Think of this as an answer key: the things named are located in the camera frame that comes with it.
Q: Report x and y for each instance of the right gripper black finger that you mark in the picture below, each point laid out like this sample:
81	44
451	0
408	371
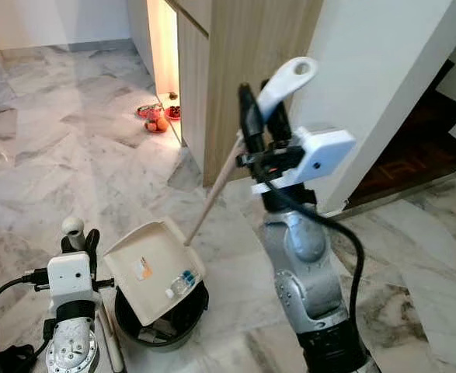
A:
249	116
278	124

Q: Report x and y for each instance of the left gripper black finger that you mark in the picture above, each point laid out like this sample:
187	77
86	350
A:
64	244
92	249

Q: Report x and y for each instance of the light wood panel cabinet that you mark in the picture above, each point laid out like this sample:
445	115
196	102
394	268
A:
235	47

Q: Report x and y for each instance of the small red cup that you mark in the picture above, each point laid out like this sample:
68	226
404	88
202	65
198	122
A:
173	113

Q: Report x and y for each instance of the black plastic bucket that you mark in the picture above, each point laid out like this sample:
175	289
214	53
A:
173	338

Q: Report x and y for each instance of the red plate with oranges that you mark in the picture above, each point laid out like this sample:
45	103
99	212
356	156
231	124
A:
156	124

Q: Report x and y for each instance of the dark wooden staircase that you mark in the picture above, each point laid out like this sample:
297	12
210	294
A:
414	148

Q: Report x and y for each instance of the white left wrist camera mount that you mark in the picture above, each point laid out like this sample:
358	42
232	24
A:
68	273

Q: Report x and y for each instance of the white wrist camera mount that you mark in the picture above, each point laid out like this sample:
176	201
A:
68	273
321	155

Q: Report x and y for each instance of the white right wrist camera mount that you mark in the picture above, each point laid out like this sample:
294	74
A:
321	155

